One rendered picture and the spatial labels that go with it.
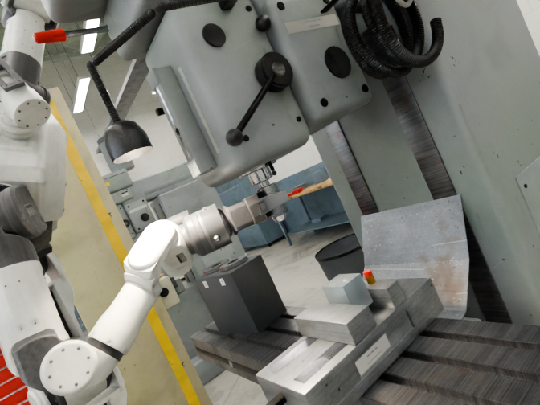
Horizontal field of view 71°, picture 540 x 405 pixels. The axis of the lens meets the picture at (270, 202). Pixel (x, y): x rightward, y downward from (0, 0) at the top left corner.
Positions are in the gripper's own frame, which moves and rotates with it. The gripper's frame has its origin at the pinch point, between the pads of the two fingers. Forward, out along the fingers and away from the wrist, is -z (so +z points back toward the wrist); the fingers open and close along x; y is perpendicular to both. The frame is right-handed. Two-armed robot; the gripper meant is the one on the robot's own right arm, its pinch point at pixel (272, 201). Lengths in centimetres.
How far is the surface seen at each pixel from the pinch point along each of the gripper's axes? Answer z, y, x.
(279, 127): -5.7, -12.4, -8.3
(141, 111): 88, -309, 955
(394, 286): -11.9, 22.3, -14.0
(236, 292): 15.6, 20.1, 26.6
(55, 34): 25, -46, -1
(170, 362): 74, 70, 154
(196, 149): 9.9, -14.9, -6.7
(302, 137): -9.7, -9.1, -6.0
